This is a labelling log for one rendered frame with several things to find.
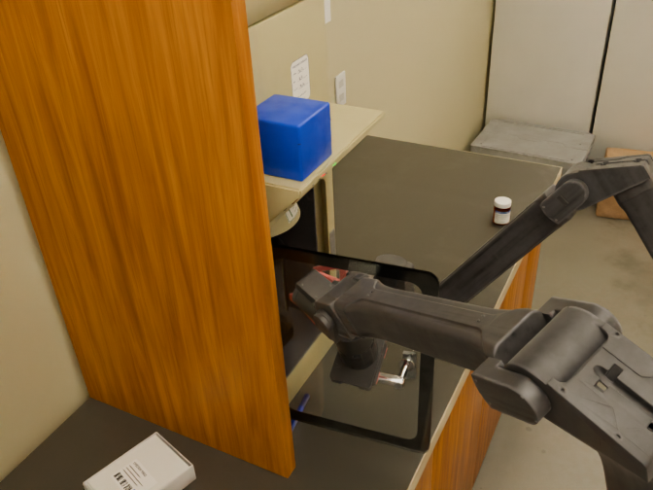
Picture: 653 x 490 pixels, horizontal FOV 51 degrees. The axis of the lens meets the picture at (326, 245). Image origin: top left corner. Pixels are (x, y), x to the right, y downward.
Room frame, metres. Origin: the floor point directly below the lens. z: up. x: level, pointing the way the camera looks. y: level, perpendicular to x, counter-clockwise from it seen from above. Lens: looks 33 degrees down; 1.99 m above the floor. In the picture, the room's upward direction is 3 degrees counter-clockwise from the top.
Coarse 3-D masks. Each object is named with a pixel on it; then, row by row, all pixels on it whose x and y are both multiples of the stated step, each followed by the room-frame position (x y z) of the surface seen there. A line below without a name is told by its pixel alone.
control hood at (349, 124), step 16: (336, 112) 1.15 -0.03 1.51; (352, 112) 1.15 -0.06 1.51; (368, 112) 1.15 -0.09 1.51; (384, 112) 1.15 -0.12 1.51; (336, 128) 1.08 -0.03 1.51; (352, 128) 1.08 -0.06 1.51; (368, 128) 1.08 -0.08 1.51; (336, 144) 1.02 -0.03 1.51; (352, 144) 1.02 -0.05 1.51; (336, 160) 0.98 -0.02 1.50; (272, 176) 0.92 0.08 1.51; (320, 176) 0.93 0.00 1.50; (272, 192) 0.89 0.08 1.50; (288, 192) 0.88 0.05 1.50; (272, 208) 0.89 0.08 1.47
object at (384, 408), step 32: (288, 256) 0.90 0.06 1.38; (320, 256) 0.88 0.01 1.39; (288, 288) 0.90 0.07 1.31; (416, 288) 0.82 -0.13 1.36; (288, 320) 0.90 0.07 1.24; (288, 352) 0.91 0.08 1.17; (320, 352) 0.88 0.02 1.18; (416, 352) 0.82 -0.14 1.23; (288, 384) 0.91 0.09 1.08; (320, 384) 0.88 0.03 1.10; (384, 384) 0.84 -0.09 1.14; (416, 384) 0.81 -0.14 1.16; (320, 416) 0.88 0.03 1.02; (352, 416) 0.86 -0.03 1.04; (384, 416) 0.84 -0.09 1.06; (416, 416) 0.81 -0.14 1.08; (416, 448) 0.81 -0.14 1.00
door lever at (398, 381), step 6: (402, 360) 0.82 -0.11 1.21; (408, 360) 0.82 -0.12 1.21; (402, 366) 0.81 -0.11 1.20; (408, 366) 0.81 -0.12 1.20; (384, 372) 0.80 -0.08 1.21; (402, 372) 0.80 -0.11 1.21; (378, 378) 0.79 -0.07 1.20; (384, 378) 0.79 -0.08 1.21; (390, 378) 0.78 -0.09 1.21; (396, 378) 0.78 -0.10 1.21; (402, 378) 0.78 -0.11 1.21; (390, 384) 0.78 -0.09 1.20; (396, 384) 0.77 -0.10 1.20; (402, 384) 0.77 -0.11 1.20
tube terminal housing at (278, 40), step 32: (320, 0) 1.19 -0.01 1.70; (256, 32) 1.01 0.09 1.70; (288, 32) 1.09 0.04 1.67; (320, 32) 1.19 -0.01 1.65; (256, 64) 1.00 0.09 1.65; (288, 64) 1.09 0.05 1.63; (320, 64) 1.18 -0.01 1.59; (256, 96) 1.00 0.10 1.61; (320, 96) 1.18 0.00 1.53; (320, 192) 1.21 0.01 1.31; (320, 224) 1.21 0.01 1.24
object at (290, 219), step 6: (294, 204) 1.13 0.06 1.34; (294, 210) 1.11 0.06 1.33; (282, 216) 1.08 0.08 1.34; (288, 216) 1.09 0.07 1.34; (294, 216) 1.10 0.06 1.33; (276, 222) 1.07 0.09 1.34; (282, 222) 1.07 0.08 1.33; (288, 222) 1.08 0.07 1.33; (294, 222) 1.09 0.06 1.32; (270, 228) 1.06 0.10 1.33; (276, 228) 1.06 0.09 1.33; (282, 228) 1.07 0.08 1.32; (288, 228) 1.07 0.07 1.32; (270, 234) 1.05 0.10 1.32; (276, 234) 1.06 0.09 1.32
